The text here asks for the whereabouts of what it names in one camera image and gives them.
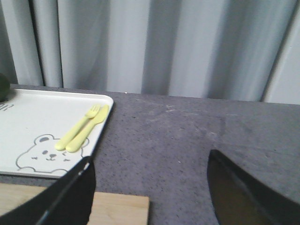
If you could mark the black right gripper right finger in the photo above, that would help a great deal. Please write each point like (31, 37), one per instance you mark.
(238, 198)

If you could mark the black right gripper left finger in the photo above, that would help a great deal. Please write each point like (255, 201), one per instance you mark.
(68, 201)

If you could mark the white bear tray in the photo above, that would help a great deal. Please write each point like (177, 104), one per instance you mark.
(33, 121)

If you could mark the wooden cutting board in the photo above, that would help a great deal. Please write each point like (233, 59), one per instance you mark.
(107, 209)

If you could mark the yellow plastic knife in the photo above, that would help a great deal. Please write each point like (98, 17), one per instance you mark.
(77, 142)

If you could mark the yellow plastic fork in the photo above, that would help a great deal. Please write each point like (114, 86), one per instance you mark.
(68, 137)

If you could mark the green lime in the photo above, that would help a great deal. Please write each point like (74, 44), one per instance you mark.
(4, 87)

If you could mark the grey curtain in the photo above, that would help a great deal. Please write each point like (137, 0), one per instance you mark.
(225, 49)

